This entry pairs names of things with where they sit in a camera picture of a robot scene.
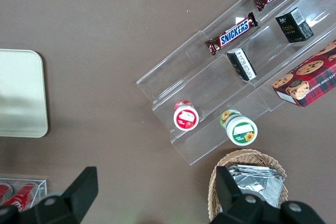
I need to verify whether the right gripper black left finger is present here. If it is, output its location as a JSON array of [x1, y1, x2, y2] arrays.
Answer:
[[35, 166, 99, 224]]

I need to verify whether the green lid yogurt cup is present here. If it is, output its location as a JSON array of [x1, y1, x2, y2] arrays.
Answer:
[[219, 109, 258, 147]]

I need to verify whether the red lid yogurt cup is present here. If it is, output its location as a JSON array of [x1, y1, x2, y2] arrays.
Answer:
[[173, 99, 200, 132]]

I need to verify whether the beige rectangular tray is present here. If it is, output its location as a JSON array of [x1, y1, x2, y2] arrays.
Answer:
[[0, 49, 49, 138]]

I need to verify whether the red plaid cookie box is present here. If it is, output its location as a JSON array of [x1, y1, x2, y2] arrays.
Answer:
[[271, 39, 336, 108]]

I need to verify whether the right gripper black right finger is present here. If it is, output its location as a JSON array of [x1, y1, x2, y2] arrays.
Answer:
[[215, 165, 266, 224]]

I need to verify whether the clear acrylic bottle rack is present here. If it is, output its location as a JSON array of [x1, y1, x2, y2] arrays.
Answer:
[[0, 177, 48, 210]]

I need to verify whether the light wicker basket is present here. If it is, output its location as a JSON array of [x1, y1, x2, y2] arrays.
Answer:
[[207, 148, 290, 222]]

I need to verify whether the stack of foil containers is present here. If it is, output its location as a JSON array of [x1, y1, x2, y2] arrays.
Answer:
[[225, 164, 286, 209]]

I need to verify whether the small black box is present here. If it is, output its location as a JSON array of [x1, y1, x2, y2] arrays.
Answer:
[[275, 7, 314, 44], [226, 47, 257, 82]]

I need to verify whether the clear acrylic stepped display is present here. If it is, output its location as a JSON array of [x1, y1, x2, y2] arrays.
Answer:
[[135, 0, 336, 167]]

